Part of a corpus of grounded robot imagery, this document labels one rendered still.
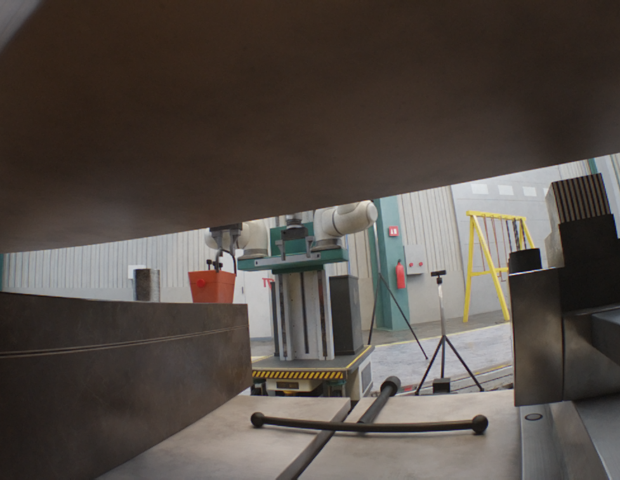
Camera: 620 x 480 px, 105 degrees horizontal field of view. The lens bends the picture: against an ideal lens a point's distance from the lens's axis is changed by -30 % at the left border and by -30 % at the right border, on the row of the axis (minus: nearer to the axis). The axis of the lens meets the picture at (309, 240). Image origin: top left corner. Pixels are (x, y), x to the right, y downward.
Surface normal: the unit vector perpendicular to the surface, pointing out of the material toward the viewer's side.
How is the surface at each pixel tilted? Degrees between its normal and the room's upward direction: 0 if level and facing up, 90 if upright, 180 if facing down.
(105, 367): 90
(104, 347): 90
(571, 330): 90
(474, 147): 180
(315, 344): 90
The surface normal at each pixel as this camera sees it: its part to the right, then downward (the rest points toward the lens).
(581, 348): -0.54, -0.13
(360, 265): 0.15, -0.20
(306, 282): -0.33, -0.16
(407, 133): 0.07, 0.98
